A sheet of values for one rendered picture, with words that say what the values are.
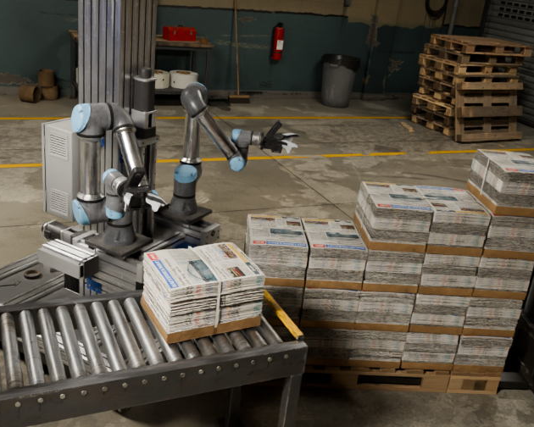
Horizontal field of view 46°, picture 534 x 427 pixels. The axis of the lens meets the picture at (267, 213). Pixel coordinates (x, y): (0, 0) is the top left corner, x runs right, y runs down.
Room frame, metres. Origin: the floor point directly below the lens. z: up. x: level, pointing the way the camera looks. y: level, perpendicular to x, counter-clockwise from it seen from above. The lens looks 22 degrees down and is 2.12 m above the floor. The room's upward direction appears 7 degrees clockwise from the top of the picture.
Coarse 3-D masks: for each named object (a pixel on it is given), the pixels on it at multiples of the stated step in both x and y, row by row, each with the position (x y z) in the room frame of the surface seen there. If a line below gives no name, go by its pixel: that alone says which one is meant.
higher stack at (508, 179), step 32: (480, 160) 3.19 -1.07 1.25; (512, 160) 3.10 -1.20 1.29; (512, 192) 2.91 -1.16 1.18; (512, 224) 2.91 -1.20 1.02; (480, 288) 2.90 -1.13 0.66; (512, 288) 2.92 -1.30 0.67; (480, 320) 2.91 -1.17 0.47; (512, 320) 2.93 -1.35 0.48; (480, 352) 2.92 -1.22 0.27; (448, 384) 2.90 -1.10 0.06; (480, 384) 2.92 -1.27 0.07
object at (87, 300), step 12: (48, 300) 2.09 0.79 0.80; (60, 300) 2.10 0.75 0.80; (72, 300) 2.11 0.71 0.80; (84, 300) 2.12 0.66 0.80; (96, 300) 2.13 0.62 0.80; (108, 300) 2.14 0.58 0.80; (120, 300) 2.16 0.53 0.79; (0, 312) 1.97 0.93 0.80; (12, 312) 1.98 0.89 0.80; (36, 312) 2.02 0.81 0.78; (72, 312) 2.08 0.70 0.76; (108, 312) 2.14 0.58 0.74; (36, 324) 2.02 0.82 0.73; (0, 336) 1.96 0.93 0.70
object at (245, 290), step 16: (208, 256) 2.16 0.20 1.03; (224, 256) 2.17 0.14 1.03; (240, 256) 2.19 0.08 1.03; (224, 272) 2.05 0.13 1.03; (240, 272) 2.06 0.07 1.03; (256, 272) 2.08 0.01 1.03; (240, 288) 2.02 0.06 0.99; (256, 288) 2.06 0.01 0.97; (240, 304) 2.03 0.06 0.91; (256, 304) 2.06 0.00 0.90; (224, 320) 2.00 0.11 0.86
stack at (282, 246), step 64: (256, 256) 2.75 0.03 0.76; (320, 256) 2.80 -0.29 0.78; (384, 256) 2.84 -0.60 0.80; (448, 256) 2.88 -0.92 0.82; (320, 320) 2.80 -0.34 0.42; (384, 320) 2.84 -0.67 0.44; (448, 320) 2.88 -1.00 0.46; (256, 384) 2.76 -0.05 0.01; (320, 384) 2.81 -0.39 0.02; (384, 384) 2.87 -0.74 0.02
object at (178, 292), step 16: (144, 256) 2.11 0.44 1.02; (160, 256) 2.11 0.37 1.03; (176, 256) 2.13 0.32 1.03; (160, 272) 1.99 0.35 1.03; (176, 272) 2.00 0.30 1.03; (192, 272) 2.02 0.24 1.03; (144, 288) 2.12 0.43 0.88; (160, 288) 1.95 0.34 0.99; (176, 288) 1.89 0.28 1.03; (192, 288) 1.92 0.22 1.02; (208, 288) 1.95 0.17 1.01; (160, 304) 1.97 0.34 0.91; (176, 304) 1.90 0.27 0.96; (192, 304) 1.93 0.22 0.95; (208, 304) 1.96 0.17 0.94; (160, 320) 1.95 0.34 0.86; (176, 320) 1.90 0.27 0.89; (192, 320) 1.93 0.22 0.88; (208, 320) 1.97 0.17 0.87
